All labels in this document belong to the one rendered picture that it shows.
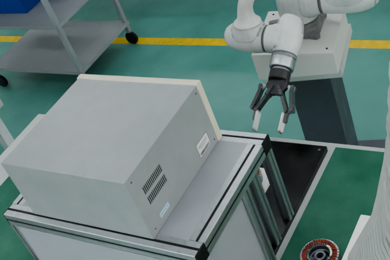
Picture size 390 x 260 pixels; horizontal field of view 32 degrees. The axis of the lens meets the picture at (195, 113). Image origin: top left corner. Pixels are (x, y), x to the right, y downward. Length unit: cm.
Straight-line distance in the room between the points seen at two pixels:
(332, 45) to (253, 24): 37
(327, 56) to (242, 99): 143
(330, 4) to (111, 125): 113
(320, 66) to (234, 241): 104
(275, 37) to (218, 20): 244
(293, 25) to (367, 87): 144
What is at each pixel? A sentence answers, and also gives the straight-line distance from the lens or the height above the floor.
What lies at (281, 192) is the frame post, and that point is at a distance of 206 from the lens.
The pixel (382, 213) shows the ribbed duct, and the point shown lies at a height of 184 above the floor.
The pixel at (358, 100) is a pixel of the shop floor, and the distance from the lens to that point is 376.
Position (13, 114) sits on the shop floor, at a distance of 489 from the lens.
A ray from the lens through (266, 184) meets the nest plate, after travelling 226.
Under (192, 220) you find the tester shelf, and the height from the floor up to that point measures 111.
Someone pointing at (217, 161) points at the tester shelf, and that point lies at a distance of 189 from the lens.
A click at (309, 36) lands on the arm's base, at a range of 273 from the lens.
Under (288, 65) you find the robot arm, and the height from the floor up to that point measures 97.
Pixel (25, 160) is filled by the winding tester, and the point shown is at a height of 132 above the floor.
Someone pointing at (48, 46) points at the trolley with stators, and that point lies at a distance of 508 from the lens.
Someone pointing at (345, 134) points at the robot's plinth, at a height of 34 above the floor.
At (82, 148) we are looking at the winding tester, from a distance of 180.
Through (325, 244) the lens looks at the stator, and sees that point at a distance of 204.
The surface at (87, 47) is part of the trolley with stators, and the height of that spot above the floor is 18.
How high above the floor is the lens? 231
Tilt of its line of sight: 35 degrees down
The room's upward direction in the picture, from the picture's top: 23 degrees counter-clockwise
